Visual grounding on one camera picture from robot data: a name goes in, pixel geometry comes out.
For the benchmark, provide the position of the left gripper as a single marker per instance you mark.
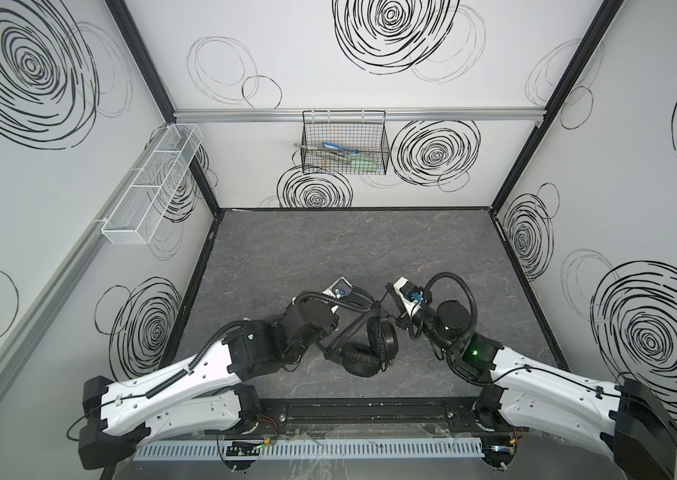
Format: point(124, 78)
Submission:
point(334, 332)

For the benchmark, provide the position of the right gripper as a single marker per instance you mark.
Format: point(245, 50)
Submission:
point(404, 317)

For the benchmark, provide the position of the black blue headphones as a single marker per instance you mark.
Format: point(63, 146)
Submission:
point(365, 359)

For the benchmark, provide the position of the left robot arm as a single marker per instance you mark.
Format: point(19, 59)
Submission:
point(207, 390)

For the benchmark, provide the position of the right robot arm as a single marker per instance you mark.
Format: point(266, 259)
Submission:
point(621, 420)

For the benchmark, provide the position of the green spatula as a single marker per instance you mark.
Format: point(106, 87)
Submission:
point(357, 162)

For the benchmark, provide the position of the blue tool in basket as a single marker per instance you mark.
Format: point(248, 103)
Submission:
point(336, 149)

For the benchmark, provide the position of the white mesh shelf basket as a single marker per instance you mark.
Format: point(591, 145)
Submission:
point(144, 204)

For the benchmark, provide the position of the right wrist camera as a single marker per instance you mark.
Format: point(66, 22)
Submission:
point(408, 297)

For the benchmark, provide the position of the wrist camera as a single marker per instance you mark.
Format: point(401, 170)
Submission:
point(408, 297)
point(339, 291)

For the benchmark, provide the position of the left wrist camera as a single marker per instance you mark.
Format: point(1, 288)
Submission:
point(339, 291)

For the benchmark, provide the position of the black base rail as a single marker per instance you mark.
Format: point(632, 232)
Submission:
point(452, 413)

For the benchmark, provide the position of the white slotted cable duct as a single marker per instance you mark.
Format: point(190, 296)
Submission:
point(308, 449)

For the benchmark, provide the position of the black wire basket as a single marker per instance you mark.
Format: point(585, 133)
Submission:
point(370, 137)

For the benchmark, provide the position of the aluminium wall rail back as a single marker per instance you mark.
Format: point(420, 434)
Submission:
point(251, 115)

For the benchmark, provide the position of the aluminium wall rail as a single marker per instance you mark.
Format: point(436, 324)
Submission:
point(251, 115)
point(33, 325)

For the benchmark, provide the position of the aluminium wall rail left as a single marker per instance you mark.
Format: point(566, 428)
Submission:
point(33, 325)

